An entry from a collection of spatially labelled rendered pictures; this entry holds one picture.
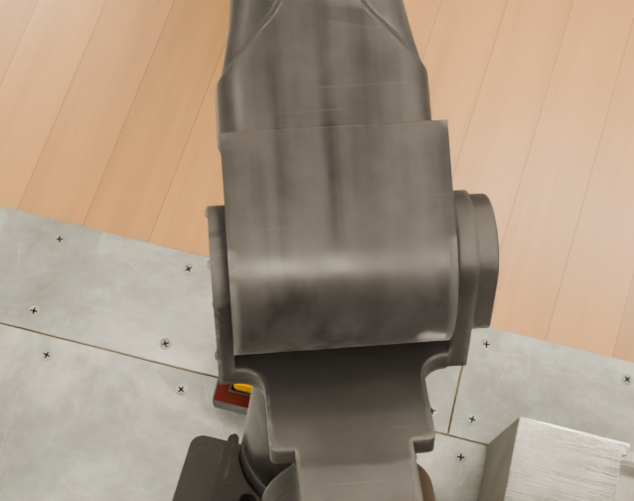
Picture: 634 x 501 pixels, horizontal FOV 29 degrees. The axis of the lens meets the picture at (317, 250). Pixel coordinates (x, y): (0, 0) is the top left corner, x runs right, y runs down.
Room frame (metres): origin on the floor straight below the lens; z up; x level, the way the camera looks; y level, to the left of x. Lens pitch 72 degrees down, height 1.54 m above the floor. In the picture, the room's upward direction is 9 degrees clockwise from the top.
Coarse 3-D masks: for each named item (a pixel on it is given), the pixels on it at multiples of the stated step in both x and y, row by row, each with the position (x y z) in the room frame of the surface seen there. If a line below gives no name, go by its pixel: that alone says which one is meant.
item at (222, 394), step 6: (216, 390) 0.14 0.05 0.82; (222, 390) 0.14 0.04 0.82; (216, 396) 0.13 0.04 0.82; (222, 396) 0.13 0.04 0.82; (228, 396) 0.13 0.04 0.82; (234, 396) 0.13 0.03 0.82; (240, 396) 0.13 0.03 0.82; (246, 396) 0.13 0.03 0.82; (228, 402) 0.13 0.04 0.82; (234, 402) 0.13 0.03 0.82; (240, 402) 0.13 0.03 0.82; (246, 402) 0.13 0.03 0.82; (246, 408) 0.13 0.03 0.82
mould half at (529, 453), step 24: (504, 432) 0.13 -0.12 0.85; (528, 432) 0.13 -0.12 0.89; (552, 432) 0.13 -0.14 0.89; (576, 432) 0.13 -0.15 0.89; (504, 456) 0.12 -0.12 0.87; (528, 456) 0.11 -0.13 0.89; (552, 456) 0.12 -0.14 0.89; (576, 456) 0.12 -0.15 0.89; (600, 456) 0.12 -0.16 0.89; (504, 480) 0.10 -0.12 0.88; (528, 480) 0.10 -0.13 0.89; (552, 480) 0.10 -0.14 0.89; (576, 480) 0.11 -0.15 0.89; (600, 480) 0.11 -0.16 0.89
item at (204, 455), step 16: (192, 448) 0.07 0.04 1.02; (208, 448) 0.07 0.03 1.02; (224, 448) 0.07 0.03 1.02; (240, 448) 0.07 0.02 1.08; (192, 464) 0.07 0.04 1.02; (208, 464) 0.07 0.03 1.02; (240, 464) 0.06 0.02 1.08; (192, 480) 0.06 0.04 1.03; (208, 480) 0.06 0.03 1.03; (256, 480) 0.05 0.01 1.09; (176, 496) 0.05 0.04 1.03; (192, 496) 0.05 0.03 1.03; (208, 496) 0.05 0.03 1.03
